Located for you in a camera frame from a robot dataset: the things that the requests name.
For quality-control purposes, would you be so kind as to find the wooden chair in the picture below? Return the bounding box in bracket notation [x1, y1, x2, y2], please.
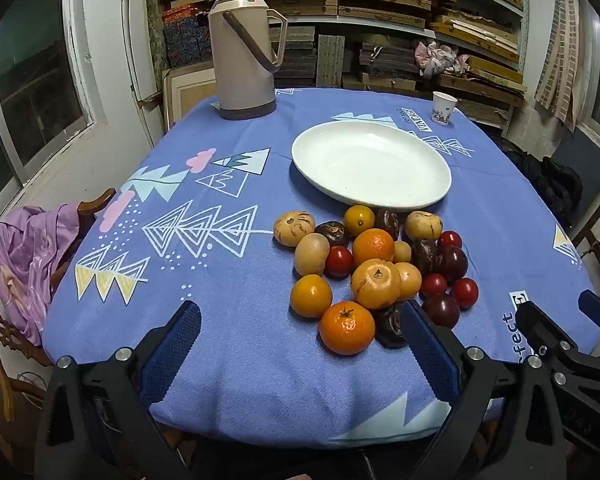
[570, 180, 600, 301]
[0, 187, 117, 423]

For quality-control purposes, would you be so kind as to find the dark blue chair back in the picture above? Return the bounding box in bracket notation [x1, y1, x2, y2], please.
[550, 126, 600, 196]

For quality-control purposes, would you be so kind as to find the sliding glass window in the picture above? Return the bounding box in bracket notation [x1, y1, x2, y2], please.
[0, 0, 97, 186]

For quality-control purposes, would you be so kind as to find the beige thermos jug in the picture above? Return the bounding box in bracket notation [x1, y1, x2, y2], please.
[207, 0, 288, 121]

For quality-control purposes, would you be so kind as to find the blue printed tablecloth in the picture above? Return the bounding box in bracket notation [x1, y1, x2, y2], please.
[42, 87, 600, 450]

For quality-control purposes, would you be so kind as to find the metal shelving rack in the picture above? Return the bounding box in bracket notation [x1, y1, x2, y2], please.
[152, 0, 531, 133]

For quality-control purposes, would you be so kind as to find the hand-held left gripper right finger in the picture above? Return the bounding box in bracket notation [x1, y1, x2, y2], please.
[399, 300, 566, 480]

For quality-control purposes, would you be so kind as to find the pink plastic bag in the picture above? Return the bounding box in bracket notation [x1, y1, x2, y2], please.
[414, 40, 470, 79]

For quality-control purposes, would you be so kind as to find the purple cloth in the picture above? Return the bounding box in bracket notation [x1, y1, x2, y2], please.
[0, 203, 88, 347]

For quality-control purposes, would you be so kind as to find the white board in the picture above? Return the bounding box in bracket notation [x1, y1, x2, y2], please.
[121, 0, 167, 148]

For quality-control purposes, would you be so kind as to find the framed panel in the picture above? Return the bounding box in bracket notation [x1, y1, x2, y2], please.
[161, 66, 220, 131]

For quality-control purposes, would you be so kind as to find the pale yellow pepino melon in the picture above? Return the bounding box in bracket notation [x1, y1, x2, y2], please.
[395, 262, 423, 302]
[294, 233, 331, 277]
[350, 258, 402, 310]

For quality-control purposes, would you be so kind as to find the beige checked hanging cloth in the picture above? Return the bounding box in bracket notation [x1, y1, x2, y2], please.
[533, 0, 581, 133]

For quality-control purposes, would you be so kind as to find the orange mandarin with stem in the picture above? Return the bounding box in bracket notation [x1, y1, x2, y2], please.
[319, 301, 376, 356]

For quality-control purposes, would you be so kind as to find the spotted yellow pepino melon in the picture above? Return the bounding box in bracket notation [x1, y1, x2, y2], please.
[405, 211, 443, 242]

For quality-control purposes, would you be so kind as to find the white oval plate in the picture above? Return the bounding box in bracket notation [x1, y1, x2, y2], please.
[291, 120, 453, 210]

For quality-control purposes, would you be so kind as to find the dark red plum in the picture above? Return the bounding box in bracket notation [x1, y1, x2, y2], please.
[422, 293, 461, 330]
[437, 246, 469, 286]

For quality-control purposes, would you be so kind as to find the black bag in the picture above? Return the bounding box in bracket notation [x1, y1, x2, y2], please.
[500, 135, 583, 228]

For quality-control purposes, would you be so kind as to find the striped pepino melon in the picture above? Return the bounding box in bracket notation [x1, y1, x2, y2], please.
[273, 211, 316, 248]

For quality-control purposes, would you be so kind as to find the small red plum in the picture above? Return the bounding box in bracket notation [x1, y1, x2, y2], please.
[451, 277, 480, 309]

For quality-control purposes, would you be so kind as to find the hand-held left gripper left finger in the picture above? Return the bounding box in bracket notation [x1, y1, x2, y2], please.
[34, 300, 203, 480]

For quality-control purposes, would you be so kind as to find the printed paper cup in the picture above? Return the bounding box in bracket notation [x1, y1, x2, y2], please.
[431, 91, 458, 126]

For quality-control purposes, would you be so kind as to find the stack of patterned boxes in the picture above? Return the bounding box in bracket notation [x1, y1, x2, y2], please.
[161, 4, 213, 68]

